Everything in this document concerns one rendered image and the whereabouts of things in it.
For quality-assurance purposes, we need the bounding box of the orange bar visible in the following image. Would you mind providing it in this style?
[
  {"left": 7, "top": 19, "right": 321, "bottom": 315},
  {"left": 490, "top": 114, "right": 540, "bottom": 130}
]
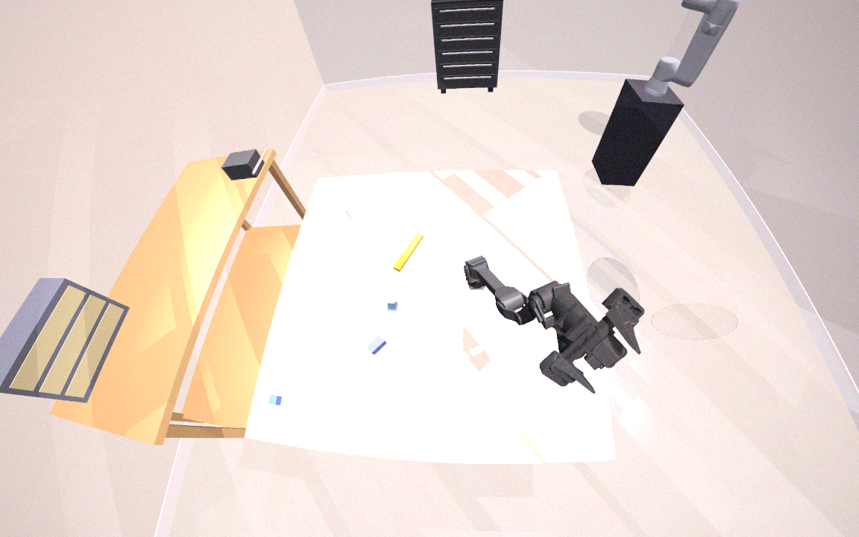
[{"left": 393, "top": 232, "right": 424, "bottom": 272}]

